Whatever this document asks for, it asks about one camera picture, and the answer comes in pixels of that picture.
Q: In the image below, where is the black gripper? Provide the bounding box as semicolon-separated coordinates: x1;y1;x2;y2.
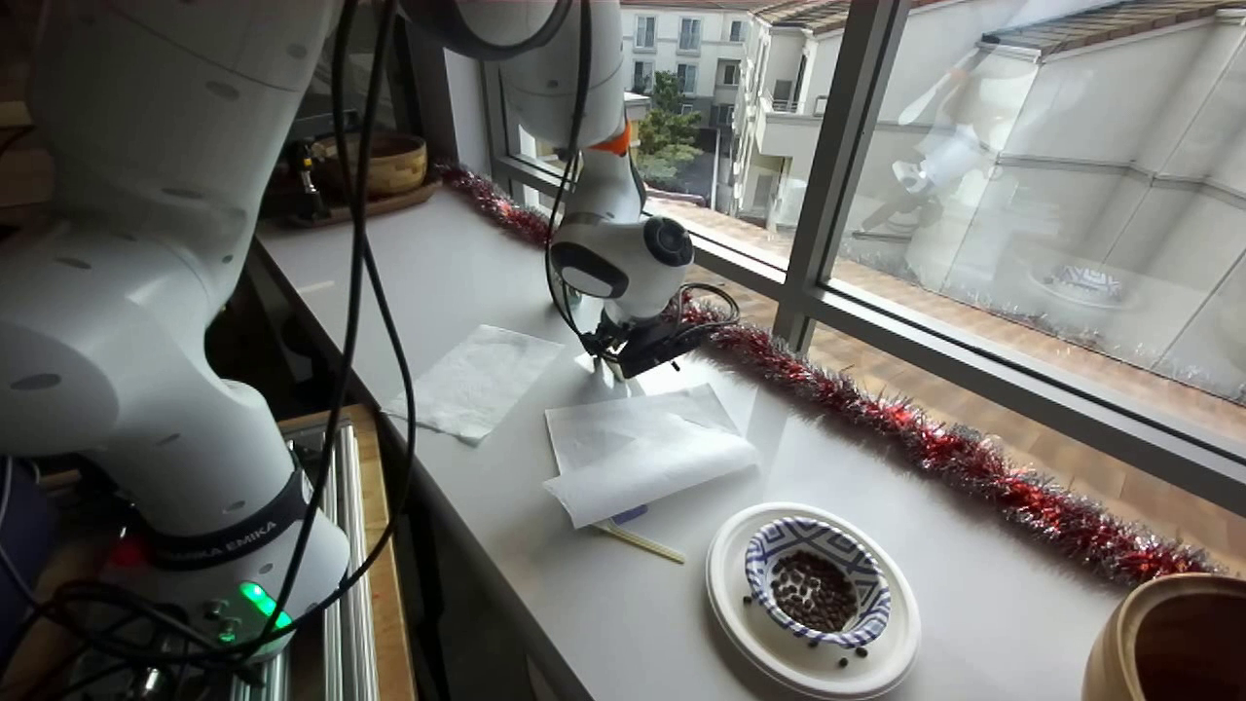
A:
584;317;707;379

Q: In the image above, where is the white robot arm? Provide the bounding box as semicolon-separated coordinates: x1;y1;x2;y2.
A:
0;0;695;653

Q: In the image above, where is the blue patterned bowl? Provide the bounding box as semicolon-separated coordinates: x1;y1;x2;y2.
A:
745;518;893;653

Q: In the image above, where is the folded white paper napkin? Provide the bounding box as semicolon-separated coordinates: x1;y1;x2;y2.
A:
545;387;759;528

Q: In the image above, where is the flat white paper napkin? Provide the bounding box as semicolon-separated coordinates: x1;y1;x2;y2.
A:
415;322;560;444

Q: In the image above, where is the wooden stick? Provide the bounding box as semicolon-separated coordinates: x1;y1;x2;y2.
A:
592;526;684;564

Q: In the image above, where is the wooden basket on tray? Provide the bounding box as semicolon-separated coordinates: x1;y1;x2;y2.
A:
313;130;433;222

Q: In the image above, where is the red silver tinsel garland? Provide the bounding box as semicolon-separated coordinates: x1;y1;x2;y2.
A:
435;150;1209;585

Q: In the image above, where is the white paper plate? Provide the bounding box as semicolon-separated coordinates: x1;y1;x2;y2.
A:
705;502;921;701

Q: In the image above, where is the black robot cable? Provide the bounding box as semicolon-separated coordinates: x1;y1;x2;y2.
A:
0;0;599;701

